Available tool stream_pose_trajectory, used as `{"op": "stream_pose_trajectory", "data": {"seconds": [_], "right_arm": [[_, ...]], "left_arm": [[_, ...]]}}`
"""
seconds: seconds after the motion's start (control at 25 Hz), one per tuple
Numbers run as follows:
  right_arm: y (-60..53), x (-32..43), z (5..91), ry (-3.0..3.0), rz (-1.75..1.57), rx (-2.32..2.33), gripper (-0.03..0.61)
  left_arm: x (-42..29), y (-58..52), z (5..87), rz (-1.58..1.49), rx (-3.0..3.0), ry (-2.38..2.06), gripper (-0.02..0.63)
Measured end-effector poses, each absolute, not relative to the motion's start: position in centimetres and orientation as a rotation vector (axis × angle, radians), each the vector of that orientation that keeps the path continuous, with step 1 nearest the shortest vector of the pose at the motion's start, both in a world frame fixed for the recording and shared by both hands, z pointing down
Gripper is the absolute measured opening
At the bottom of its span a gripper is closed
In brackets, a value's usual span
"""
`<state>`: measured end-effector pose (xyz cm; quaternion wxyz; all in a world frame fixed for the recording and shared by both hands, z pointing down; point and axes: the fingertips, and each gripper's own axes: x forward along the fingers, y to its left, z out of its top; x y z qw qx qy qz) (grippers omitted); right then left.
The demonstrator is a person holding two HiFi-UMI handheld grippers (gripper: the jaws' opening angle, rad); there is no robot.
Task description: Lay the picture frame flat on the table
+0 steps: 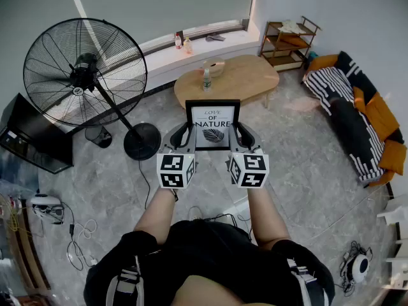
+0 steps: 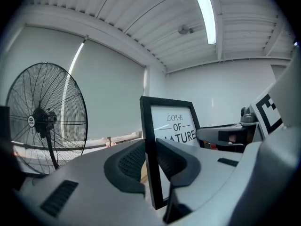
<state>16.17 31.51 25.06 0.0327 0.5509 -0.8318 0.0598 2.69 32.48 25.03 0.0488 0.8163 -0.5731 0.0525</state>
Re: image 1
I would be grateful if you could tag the grey roller blind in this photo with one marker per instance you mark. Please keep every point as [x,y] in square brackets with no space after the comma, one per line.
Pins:
[159,5]

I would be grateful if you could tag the white headset device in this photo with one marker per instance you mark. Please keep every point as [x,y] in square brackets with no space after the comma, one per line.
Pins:
[46,204]

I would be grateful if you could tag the grey cloth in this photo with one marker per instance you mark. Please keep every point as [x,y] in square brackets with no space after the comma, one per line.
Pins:
[215,38]

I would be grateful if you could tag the person's black clothed body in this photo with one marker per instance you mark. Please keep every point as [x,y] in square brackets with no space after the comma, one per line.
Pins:
[207,253]

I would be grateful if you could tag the wooden shelf rack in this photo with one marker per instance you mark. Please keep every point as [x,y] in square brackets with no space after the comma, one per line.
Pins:
[287,61]

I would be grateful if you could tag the black standing fan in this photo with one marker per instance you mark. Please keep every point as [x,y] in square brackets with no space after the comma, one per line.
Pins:
[84,72]

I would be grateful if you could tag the brown wooden cabinet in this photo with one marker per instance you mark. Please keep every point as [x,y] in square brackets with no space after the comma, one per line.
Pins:
[28,253]

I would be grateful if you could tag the wooden oval coffee table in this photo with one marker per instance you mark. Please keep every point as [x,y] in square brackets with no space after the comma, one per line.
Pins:
[245,75]

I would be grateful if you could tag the person's left forearm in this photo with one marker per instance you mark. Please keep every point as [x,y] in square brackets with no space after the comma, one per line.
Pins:
[157,212]

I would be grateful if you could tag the person's right forearm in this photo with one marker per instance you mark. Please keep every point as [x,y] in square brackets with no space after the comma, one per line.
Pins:
[266,215]

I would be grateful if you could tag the white crumpled cloth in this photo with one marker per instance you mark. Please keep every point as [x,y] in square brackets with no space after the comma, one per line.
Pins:
[291,26]

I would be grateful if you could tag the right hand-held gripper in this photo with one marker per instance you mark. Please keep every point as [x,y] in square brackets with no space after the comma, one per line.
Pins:
[252,171]

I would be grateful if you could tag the clear plastic bottle green label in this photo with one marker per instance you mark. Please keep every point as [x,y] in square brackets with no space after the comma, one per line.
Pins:
[207,81]

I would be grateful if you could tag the red capped plastic bottle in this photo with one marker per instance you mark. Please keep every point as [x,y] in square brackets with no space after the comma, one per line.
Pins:
[178,41]

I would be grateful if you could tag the black mesh wastebasket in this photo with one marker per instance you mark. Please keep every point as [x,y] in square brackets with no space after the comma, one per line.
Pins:
[98,137]

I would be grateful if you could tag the black white striped blanket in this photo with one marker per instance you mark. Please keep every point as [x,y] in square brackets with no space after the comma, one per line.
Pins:
[328,84]

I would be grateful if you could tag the yellow capped plastic bottle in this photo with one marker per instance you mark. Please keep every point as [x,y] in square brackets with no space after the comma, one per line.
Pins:
[188,46]

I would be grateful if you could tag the black cabinet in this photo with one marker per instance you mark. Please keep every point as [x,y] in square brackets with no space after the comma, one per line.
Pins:
[28,129]

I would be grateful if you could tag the black sofa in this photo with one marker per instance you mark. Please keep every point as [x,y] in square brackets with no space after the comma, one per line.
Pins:
[345,120]

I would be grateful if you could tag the black framed nature picture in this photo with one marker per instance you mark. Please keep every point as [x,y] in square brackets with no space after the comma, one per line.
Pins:
[212,120]

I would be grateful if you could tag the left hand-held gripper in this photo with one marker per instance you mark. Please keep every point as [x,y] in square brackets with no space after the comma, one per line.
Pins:
[172,171]

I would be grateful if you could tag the white shelf unit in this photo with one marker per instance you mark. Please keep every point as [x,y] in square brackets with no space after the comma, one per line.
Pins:
[395,214]

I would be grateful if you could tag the white window sill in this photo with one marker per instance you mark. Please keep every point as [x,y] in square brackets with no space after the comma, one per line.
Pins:
[165,61]

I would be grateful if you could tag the orange cushion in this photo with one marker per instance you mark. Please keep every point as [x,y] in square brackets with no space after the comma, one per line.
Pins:
[323,62]
[393,156]
[377,113]

